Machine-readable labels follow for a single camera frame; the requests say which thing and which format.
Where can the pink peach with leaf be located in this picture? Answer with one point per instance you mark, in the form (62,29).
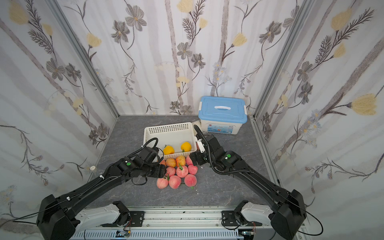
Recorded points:
(182,171)

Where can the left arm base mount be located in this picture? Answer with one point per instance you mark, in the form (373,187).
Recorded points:
(133,219)

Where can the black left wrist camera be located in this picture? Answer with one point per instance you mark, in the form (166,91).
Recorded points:
(150,155)

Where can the white perforated plastic basket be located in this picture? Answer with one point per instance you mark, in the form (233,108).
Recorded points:
(173,135)

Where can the clear bag of white material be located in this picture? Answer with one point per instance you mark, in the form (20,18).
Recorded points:
(197,123)

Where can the yellow peach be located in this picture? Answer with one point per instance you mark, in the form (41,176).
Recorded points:
(186,147)

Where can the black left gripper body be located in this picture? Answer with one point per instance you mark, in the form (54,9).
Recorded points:
(157,171)

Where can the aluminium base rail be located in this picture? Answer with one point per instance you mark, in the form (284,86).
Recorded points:
(186,223)

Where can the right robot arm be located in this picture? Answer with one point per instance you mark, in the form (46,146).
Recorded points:
(288,208)

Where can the orange wrinkled peach right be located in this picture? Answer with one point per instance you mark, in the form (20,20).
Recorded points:
(181,161)

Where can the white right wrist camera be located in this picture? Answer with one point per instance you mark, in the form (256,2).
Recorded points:
(200,145)

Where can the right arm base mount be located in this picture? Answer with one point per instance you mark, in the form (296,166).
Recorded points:
(231,220)

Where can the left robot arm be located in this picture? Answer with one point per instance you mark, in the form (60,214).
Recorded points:
(57,215)

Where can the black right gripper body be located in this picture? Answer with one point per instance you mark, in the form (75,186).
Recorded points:
(196,157)

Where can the pink peach upper row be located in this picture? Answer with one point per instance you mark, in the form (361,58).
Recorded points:
(189,161)

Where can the orange wrinkled peach middle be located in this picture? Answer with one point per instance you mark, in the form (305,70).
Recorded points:
(171,163)

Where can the blue lidded storage box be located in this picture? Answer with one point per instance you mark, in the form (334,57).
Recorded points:
(222,115)

